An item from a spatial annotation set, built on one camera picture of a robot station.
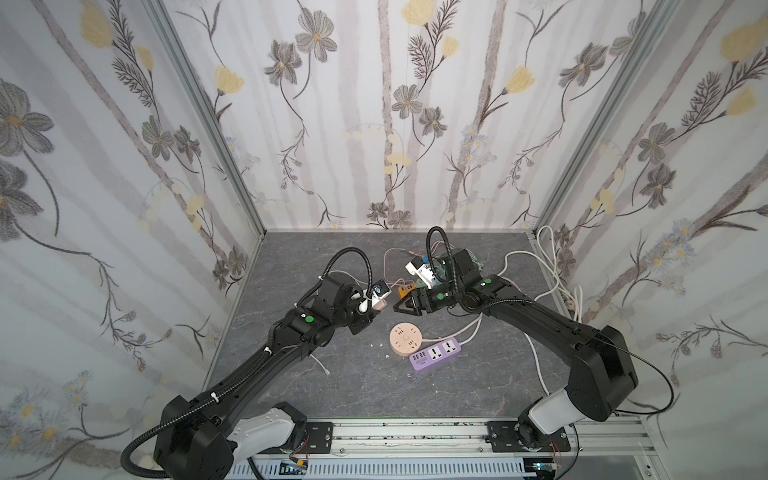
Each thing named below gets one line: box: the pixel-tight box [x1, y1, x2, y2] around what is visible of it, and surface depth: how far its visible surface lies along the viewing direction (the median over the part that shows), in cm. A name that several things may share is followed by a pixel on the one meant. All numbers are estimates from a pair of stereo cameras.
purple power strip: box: [409, 337, 461, 371], surface depth 88 cm
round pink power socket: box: [389, 322, 423, 357], surface depth 90 cm
